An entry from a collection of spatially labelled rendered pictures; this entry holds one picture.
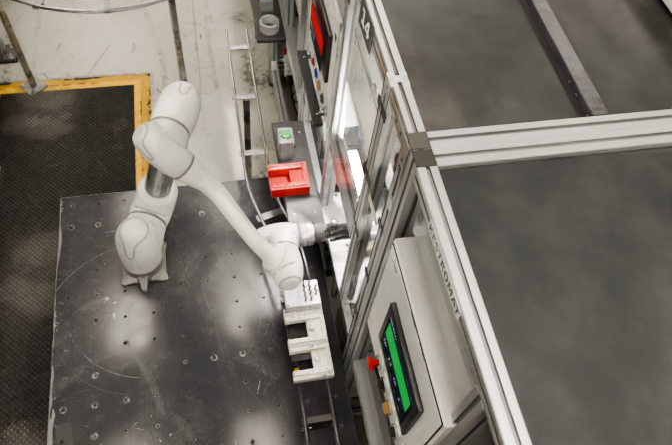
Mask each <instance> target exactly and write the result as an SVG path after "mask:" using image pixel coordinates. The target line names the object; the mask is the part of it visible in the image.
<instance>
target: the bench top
mask: <svg viewBox="0 0 672 445"><path fill-rule="evenodd" d="M248 181H249V185H250V188H251V191H252V194H253V197H254V199H255V202H256V204H257V206H258V208H259V211H260V213H261V214H263V213H266V212H269V211H272V210H274V209H277V208H280V205H279V203H278V201H277V199H276V198H271V192H270V186H269V179H268V177H263V178H253V179H248ZM220 183H221V184H222V185H223V186H224V187H225V188H226V190H227V191H228V192H229V193H230V195H231V196H232V197H233V199H234V200H235V201H236V203H237V204H238V205H239V207H240V208H241V209H242V211H243V212H244V214H245V215H246V216H247V218H248V219H249V220H250V222H251V223H252V224H253V226H254V227H255V228H256V230H257V229H259V228H261V227H263V225H262V223H261V221H260V222H258V220H257V218H256V216H257V215H258V214H257V212H256V210H255V208H254V205H253V203H252V201H251V198H250V195H249V193H248V189H247V186H246V182H245V179H243V180H233V181H223V182H220ZM177 188H178V196H177V201H176V204H175V207H174V210H173V213H172V216H171V218H170V221H169V223H168V225H167V227H166V230H165V234H164V239H163V241H165V242H166V244H167V247H166V251H165V252H166V272H167V274H168V280H167V281H165V282H162V281H154V282H149V285H148V291H147V292H142V291H141V286H140V283H138V284H132V285H129V286H126V287H124V286H122V285H121V279H122V262H121V260H120V258H119V255H118V253H117V249H116V245H115V234H116V231H117V228H118V226H119V225H120V224H121V222H122V221H124V220H125V219H126V218H127V217H128V214H129V211H130V207H131V204H132V201H133V198H134V195H135V192H136V190H134V191H125V192H115V193H104V194H95V195H85V196H75V197H65V198H61V201H60V218H59V236H58V253H57V270H56V288H55V305H54V323H53V342H52V362H51V380H50V395H49V410H48V427H47V445H306V440H305V434H301V430H300V427H303V426H302V414H301V408H300V401H299V395H298V388H297V384H294V382H293V371H294V366H292V362H291V356H290V355H289V349H288V336H287V330H286V325H285V323H284V317H283V309H285V305H281V299H284V298H283V296H281V297H280V291H279V287H278V286H277V285H276V284H275V283H274V281H273V278H271V276H270V275H269V273H268V272H267V271H266V270H265V269H264V268H263V266H262V259H261V258H260V257H259V256H258V255H257V254H255V253H254V251H253V250H252V249H251V248H250V247H249V246H248V245H247V244H246V242H245V241H244V240H243V239H242V237H241V236H240V235H239V234H238V233H237V231H236V230H235V229H234V228H233V226H232V225H231V224H230V223H229V221H228V220H227V219H226V218H225V216H224V215H223V214H222V213H221V211H220V210H219V209H218V208H217V206H216V205H215V204H214V203H213V202H212V201H211V200H210V199H209V198H208V197H207V196H206V195H205V194H203V193H202V192H200V191H199V190H197V189H195V188H193V187H191V186H189V185H184V186H177ZM97 202H100V203H101V204H100V205H97ZM70 226H73V229H70V228H69V227H70ZM303 249H304V252H305V256H306V260H307V264H308V269H309V274H310V280H317V284H318V289H319V295H320V300H321V306H322V311H323V316H324V322H325V327H326V332H327V337H328V343H329V348H330V353H331V359H332V364H333V369H334V378H330V379H329V383H330V389H331V394H332V399H333V405H334V410H335V416H336V421H337V427H338V432H339V438H340V443H341V445H359V442H358V437H357V432H356V427H355V422H354V417H353V412H352V407H351V402H350V397H349V392H348V387H347V382H346V377H345V372H344V367H343V362H342V357H341V352H340V347H339V342H338V337H337V332H336V327H335V322H334V317H333V312H332V306H331V301H330V296H329V291H328V286H327V281H326V276H325V271H324V266H323V261H322V256H321V251H320V246H319V243H315V242H314V245H312V246H304V247H303ZM301 388H302V394H303V401H304V407H305V413H306V417H312V416H318V415H323V414H329V413H331V411H330V405H329V400H328V394H327V389H326V383H325V379H323V380H317V381H311V382H305V383H301ZM188 418H190V419H191V422H190V423H187V422H186V420H187V419H188Z"/></svg>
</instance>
